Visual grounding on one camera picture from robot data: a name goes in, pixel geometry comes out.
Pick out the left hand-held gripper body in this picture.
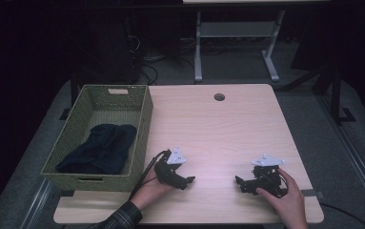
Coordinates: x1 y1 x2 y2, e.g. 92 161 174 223
153 146 187 190

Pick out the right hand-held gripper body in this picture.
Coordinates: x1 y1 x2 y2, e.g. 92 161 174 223
242 154 289 198

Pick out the dark blue cloth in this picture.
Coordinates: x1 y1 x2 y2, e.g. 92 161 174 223
55 123 138 176

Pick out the green woven basket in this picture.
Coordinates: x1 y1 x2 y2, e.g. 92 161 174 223
40 83 154 193

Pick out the person's left hand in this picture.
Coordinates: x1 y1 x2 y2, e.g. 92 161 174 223
130 165 175 212

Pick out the person's right hand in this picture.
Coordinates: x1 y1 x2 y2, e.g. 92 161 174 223
255 167 309 229

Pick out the black metal stand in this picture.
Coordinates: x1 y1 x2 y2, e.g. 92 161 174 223
313 65 356 126

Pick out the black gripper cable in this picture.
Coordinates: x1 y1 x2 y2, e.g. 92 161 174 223
128 150 169 200

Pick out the black cable on floor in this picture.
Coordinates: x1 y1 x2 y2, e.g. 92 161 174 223
318 201 365 229

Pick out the bundle of floor cables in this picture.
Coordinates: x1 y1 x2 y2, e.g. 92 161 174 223
124 18 197 86

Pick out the white metal table frame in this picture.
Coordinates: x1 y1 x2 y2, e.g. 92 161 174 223
193 10 286 83

